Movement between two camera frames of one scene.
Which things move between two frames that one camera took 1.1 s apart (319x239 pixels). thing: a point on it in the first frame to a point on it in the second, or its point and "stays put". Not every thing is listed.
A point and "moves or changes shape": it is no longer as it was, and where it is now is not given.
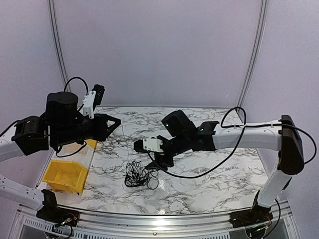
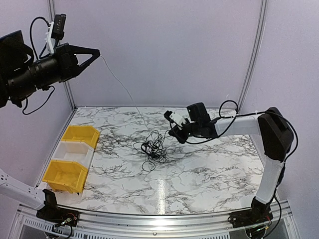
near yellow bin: (66, 176) stays put
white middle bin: (84, 157) stays put
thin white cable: (125, 139) to (126, 90)
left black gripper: (102, 131) to (68, 64)
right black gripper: (160, 163) to (176, 133)
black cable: (136, 175) moves or changes shape
